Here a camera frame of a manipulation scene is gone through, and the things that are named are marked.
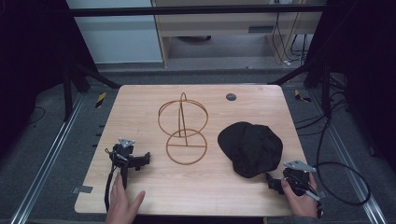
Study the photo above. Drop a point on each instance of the black curtain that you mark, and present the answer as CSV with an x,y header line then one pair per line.
x,y
364,62
31,62

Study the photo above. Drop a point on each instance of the grey tape piece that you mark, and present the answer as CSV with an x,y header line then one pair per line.
x,y
82,189

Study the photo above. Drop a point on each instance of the grey round table grommet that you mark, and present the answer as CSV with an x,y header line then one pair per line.
x,y
231,96

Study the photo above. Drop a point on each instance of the light wooden desk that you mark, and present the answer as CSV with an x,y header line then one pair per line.
x,y
218,23

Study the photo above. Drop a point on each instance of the black hat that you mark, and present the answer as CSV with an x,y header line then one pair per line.
x,y
250,149

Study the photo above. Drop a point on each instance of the person's right hand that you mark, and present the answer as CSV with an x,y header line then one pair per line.
x,y
301,205

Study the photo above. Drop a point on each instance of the white cabinet panel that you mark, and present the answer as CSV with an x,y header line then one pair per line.
x,y
118,37

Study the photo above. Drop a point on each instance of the aluminium floor rail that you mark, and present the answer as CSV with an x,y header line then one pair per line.
x,y
351,155
46,158

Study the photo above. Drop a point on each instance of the yellow black striped tape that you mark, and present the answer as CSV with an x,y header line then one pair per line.
x,y
300,96
100,100

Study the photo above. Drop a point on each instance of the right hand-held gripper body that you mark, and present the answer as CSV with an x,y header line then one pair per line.
x,y
298,179

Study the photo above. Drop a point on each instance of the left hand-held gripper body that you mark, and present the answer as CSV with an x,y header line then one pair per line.
x,y
122,154

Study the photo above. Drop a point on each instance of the black metal frame stand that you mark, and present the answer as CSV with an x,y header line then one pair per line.
x,y
67,90
325,90

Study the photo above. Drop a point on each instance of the black horizontal frame bar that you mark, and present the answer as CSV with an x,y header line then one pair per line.
x,y
186,11

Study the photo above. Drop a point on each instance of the person's left hand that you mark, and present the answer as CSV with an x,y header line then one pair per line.
x,y
122,207

